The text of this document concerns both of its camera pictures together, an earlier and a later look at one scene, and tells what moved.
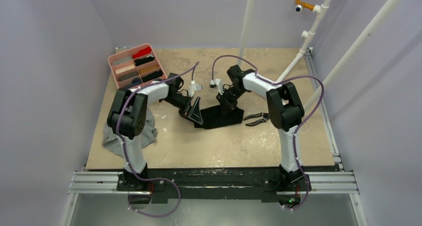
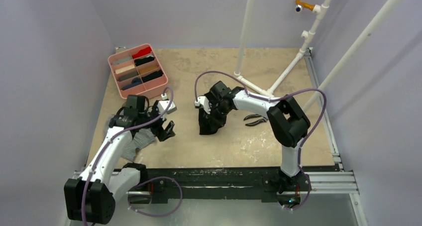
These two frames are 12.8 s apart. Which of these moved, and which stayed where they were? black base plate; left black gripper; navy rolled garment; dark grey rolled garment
Moved: left black gripper
Stayed: dark grey rolled garment; navy rolled garment; black base plate
